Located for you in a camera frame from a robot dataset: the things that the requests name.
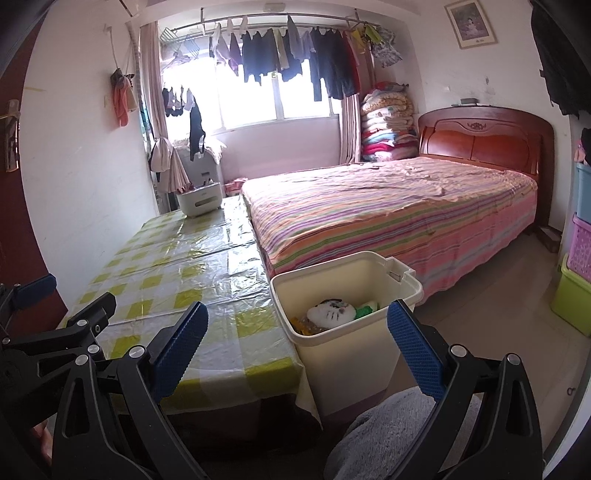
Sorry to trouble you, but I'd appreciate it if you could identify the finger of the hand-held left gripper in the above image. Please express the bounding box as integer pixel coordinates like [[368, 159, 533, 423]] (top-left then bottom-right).
[[0, 273, 57, 312], [0, 292, 117, 370]]

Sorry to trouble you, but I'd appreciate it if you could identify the green storage box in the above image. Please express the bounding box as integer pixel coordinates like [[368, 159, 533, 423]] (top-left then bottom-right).
[[550, 253, 591, 337]]

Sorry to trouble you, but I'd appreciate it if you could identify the person's grey trouser leg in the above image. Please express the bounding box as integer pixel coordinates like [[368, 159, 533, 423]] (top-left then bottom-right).
[[325, 385, 481, 480]]

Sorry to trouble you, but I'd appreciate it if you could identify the stack of folded quilts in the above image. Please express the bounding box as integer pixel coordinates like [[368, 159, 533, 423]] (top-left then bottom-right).
[[360, 82, 420, 162]]

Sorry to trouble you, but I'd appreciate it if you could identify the blue storage box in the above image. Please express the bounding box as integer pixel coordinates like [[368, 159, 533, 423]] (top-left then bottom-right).
[[574, 162, 591, 224]]

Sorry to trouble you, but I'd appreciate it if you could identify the white plush toy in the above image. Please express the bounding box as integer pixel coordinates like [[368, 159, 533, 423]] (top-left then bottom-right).
[[307, 298, 357, 329]]

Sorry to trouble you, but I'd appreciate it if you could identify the wire hanging rack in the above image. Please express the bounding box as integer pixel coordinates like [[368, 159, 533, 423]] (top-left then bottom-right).
[[159, 28, 204, 61]]

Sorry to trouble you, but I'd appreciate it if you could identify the bed with striped sheet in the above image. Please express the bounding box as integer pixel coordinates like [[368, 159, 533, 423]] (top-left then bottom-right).
[[241, 156, 539, 305]]

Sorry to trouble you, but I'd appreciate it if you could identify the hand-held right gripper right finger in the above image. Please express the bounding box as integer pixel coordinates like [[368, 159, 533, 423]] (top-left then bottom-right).
[[387, 299, 543, 480]]

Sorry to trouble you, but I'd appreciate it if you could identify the grey appliance with white cover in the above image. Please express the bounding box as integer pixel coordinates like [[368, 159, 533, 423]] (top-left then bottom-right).
[[173, 138, 227, 185]]

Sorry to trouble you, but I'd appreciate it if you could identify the hanging sock rack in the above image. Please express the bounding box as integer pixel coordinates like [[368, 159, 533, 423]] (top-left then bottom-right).
[[161, 85, 197, 117]]

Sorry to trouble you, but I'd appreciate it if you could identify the white desk caddy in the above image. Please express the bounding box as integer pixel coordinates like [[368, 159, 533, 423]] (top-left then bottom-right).
[[176, 181, 223, 219]]

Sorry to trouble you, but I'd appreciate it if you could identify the dark hanging coat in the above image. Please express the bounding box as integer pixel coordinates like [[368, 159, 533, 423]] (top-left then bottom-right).
[[530, 0, 591, 118]]

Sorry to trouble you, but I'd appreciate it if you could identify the wooden headboard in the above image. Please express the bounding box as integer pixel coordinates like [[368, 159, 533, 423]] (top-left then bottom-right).
[[418, 106, 556, 232]]

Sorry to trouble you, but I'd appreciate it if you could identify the orange hanging cloth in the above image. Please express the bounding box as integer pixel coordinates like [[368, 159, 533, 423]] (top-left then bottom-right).
[[110, 68, 139, 127]]

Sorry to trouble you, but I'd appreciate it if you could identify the black hanging garment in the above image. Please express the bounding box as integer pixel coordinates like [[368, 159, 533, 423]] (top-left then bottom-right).
[[188, 99, 207, 162]]

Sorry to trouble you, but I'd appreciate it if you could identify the beige window curtain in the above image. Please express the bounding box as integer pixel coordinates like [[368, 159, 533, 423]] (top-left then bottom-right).
[[139, 21, 190, 195], [339, 92, 362, 164]]

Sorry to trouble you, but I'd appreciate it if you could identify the pink storage basket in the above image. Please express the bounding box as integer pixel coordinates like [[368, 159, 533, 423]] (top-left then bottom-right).
[[567, 213, 591, 282]]

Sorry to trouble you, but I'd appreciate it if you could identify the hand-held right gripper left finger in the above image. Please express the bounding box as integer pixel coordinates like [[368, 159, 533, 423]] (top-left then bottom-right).
[[52, 301, 209, 480]]

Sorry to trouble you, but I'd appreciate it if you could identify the cream plastic bin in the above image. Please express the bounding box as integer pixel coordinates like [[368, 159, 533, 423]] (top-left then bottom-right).
[[270, 250, 424, 418]]

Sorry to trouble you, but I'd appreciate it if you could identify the row of hanging clothes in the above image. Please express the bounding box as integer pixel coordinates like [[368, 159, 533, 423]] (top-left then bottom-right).
[[208, 14, 404, 102]]

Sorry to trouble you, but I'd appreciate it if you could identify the small brown object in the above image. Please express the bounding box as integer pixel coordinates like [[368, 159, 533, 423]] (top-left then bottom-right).
[[538, 226, 561, 252]]

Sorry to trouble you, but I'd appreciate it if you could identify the green checked plastic tablecloth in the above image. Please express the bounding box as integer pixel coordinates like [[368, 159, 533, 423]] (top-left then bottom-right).
[[58, 194, 324, 430]]

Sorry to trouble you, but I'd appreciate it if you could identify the framed wall picture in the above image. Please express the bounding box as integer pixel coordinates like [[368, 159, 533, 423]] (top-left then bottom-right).
[[444, 0, 498, 49]]

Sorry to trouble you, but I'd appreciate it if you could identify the brass door handle plate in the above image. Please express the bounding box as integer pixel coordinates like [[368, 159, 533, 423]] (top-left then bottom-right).
[[4, 99, 22, 174]]

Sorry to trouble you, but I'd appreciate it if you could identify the red-brown door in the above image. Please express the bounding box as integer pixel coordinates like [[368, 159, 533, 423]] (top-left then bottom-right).
[[0, 14, 68, 333]]

